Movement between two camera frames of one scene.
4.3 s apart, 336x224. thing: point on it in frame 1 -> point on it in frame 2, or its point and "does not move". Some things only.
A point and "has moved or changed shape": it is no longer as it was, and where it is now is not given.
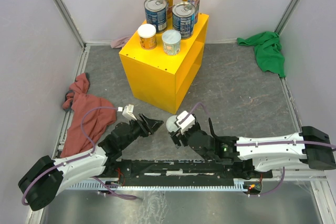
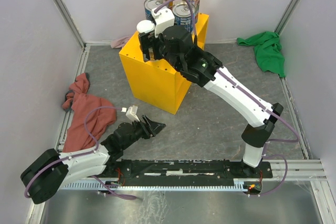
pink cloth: (120, 42) does not move
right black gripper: (175, 139) -> (146, 39)
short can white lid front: (170, 124) -> (149, 56)
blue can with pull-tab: (184, 14) does not move
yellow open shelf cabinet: (164, 80) does not move
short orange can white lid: (147, 34) has moved or changed shape
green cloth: (268, 50) does not move
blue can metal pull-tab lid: (155, 8) does not move
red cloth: (95, 121) does not move
